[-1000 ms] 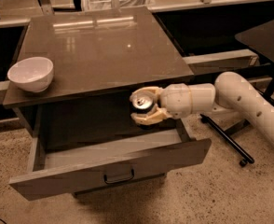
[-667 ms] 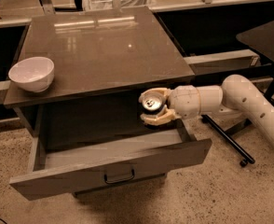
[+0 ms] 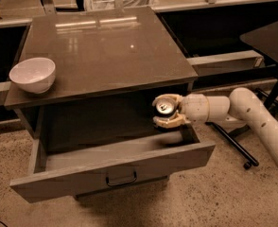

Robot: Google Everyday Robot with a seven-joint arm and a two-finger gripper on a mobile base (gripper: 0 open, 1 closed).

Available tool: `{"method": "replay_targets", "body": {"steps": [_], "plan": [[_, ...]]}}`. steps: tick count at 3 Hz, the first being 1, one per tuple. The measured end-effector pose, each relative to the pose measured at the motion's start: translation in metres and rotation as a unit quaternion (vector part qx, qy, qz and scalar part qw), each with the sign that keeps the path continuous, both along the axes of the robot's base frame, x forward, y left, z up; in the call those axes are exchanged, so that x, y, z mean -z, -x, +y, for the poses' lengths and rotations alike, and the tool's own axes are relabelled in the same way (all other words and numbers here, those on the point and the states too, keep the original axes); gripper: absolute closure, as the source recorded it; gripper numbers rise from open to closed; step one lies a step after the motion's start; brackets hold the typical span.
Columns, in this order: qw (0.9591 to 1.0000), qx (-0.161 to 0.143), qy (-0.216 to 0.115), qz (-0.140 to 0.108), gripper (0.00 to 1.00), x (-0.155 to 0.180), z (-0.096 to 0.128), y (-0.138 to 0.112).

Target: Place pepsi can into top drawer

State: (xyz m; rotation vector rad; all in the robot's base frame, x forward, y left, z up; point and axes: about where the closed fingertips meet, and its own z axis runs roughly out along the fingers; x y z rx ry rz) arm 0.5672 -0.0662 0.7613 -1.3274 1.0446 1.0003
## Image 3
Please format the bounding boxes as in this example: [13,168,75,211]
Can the black wheeled table base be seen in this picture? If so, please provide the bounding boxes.
[208,98,278,169]

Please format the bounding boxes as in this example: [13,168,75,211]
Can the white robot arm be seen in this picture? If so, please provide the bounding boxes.
[152,87,278,167]

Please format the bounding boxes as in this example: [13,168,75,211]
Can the white bowl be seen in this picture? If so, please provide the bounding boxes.
[9,58,56,94]

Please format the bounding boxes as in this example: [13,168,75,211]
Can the open grey top drawer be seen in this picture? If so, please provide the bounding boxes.
[10,113,215,202]

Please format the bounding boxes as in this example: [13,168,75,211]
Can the grey drawer cabinet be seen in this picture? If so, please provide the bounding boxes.
[3,6,199,201]

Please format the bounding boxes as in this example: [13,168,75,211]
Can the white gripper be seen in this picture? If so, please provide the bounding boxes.
[152,94,209,129]

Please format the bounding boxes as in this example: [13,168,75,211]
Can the blue pepsi can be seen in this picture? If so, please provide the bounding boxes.
[153,98,177,117]

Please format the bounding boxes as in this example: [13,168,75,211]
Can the dark round side table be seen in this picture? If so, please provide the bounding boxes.
[240,21,278,63]

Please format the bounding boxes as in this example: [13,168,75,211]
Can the black drawer handle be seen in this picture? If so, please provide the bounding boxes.
[105,171,137,187]

